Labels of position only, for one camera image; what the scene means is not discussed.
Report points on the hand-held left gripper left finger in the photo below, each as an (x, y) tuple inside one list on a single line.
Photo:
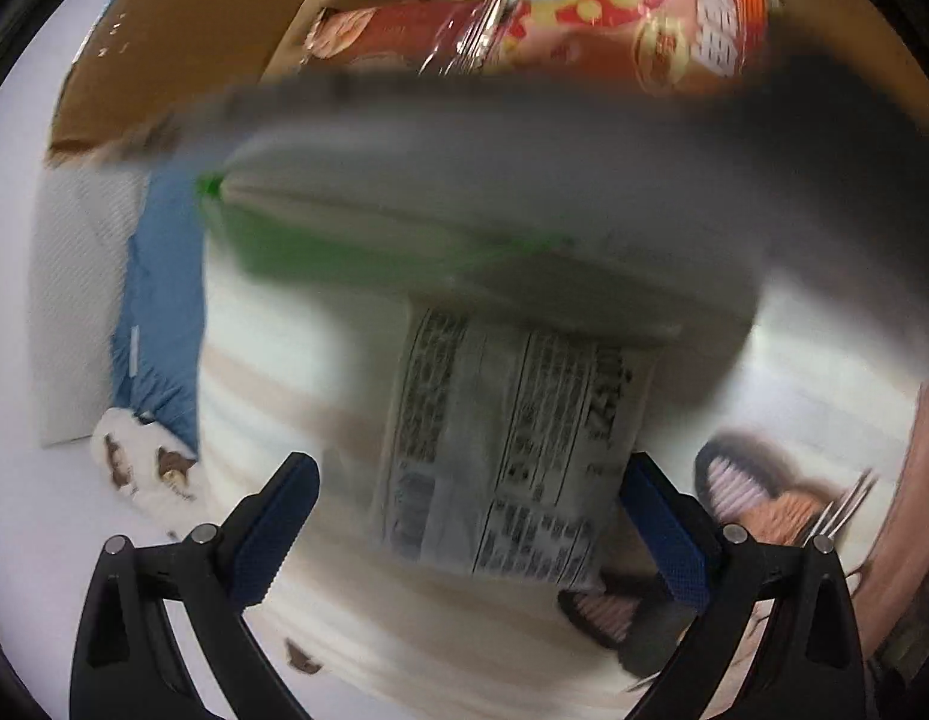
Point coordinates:
[(273, 532)]

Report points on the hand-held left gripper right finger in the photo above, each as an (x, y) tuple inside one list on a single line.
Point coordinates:
[(666, 532)]

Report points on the white green snack packet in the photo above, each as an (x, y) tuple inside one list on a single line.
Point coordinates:
[(509, 427)]

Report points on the brown cardboard box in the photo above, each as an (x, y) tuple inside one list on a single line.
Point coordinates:
[(209, 15)]

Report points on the panda print snack bag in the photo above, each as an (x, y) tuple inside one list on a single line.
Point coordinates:
[(621, 0)]

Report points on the pink striped slipper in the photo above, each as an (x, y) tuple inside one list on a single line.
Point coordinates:
[(606, 607), (771, 495)]

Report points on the bear print pillow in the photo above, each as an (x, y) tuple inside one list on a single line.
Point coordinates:
[(142, 450)]

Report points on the blue quilt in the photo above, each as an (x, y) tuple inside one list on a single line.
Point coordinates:
[(164, 300)]

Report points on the white pillow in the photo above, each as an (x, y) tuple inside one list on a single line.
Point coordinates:
[(74, 300)]

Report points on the red snack bag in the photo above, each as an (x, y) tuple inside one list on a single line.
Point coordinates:
[(404, 30)]

